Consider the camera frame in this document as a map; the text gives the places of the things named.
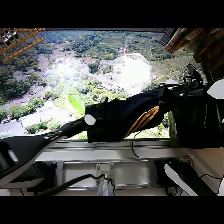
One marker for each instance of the navy striped shorts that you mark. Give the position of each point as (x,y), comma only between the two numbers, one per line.
(116,120)

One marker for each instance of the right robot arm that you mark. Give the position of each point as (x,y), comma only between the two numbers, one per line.
(186,96)

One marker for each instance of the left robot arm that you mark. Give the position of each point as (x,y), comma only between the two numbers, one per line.
(30,150)

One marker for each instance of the wooden lattice rack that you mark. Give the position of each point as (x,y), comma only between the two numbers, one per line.
(18,41)

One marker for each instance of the silver frame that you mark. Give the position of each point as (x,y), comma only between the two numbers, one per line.
(126,153)

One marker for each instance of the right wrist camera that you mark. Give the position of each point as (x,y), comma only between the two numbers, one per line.
(193,73)

